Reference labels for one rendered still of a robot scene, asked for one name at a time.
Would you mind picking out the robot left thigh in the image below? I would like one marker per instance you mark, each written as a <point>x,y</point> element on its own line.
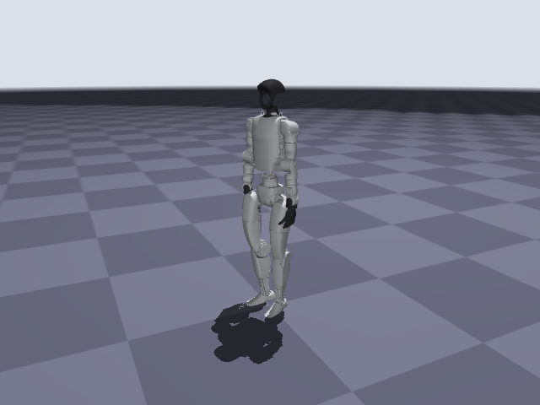
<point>278,235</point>

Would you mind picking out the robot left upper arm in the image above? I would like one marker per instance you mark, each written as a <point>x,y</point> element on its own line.
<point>290,131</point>

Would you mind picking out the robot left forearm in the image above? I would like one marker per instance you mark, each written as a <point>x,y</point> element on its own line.
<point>291,183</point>

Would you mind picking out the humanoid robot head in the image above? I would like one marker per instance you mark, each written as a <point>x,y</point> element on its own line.
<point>270,87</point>

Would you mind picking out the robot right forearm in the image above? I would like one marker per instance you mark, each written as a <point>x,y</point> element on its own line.
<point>248,174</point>

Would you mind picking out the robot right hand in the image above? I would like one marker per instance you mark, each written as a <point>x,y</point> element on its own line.
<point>246,190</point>

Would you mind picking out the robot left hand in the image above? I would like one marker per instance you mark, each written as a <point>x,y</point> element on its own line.
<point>290,214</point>

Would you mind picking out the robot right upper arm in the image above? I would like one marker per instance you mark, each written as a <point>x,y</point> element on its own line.
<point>247,156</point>

